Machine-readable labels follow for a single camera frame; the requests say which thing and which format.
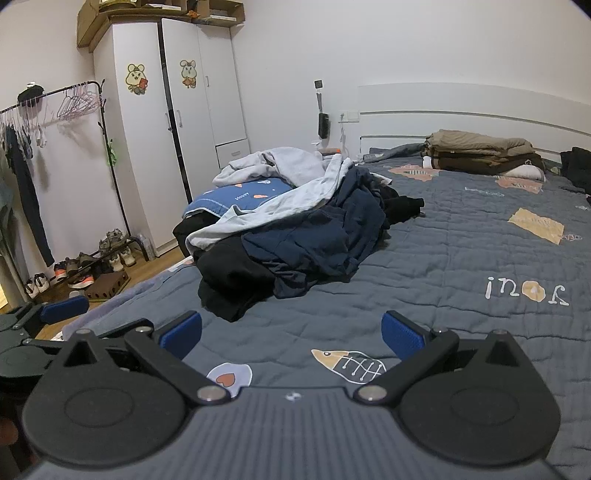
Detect light grey hoodie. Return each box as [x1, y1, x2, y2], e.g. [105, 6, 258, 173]
[212, 147, 324, 190]

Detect bunch of pink hangers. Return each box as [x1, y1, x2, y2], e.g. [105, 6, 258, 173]
[56, 82, 102, 123]

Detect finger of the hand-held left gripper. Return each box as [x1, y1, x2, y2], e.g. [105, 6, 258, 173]
[0, 295, 89, 331]

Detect navy printed t-shirt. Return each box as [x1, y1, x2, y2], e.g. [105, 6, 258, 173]
[242, 166, 393, 298]

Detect white orange box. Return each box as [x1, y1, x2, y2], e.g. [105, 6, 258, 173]
[316, 138, 345, 158]

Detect row of shoes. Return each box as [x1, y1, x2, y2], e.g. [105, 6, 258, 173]
[24, 230, 138, 298]

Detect yellow rabbit sticker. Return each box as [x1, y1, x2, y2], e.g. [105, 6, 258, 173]
[126, 63, 149, 95]

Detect pale white sweatshirt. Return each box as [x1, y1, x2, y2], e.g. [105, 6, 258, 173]
[185, 154, 356, 252]

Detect white wardrobe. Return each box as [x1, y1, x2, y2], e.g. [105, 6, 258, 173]
[92, 17, 252, 259]

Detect black garment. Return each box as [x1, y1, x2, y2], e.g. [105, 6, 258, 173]
[369, 173, 426, 227]

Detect hanging dark blue pants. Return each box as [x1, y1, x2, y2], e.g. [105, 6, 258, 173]
[0, 124, 55, 267]

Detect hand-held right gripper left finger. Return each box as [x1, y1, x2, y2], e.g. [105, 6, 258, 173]
[60, 310, 232, 407]

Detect black folded clothes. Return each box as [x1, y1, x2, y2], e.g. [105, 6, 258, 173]
[560, 147, 591, 192]

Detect hanging grey garment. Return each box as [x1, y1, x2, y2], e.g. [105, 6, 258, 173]
[0, 175, 19, 296]

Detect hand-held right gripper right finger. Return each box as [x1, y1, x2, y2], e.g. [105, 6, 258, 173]
[353, 310, 532, 407]

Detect bunch of white hangers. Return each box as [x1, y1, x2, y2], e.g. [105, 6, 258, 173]
[0, 104, 49, 148]

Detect black clothes rack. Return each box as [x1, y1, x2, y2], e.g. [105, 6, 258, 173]
[0, 79, 158, 289]

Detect grey printed quilt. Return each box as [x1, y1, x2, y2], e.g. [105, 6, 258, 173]
[60, 143, 591, 480]

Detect folded khaki brown duvet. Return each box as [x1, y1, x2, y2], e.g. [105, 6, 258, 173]
[422, 129, 548, 176]

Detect black hair brush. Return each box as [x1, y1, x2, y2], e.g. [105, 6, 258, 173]
[316, 92, 331, 140]

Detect black hat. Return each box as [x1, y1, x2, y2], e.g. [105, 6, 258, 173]
[17, 82, 45, 108]

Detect blue printed pillow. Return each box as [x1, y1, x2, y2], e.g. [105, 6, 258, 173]
[182, 178, 296, 220]

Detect brown perforated box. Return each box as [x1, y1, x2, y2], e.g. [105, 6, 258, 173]
[83, 271, 130, 301]

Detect small white pillow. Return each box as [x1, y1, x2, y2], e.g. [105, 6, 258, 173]
[501, 164, 548, 182]

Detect white headboard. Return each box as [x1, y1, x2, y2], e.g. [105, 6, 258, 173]
[358, 83, 591, 155]

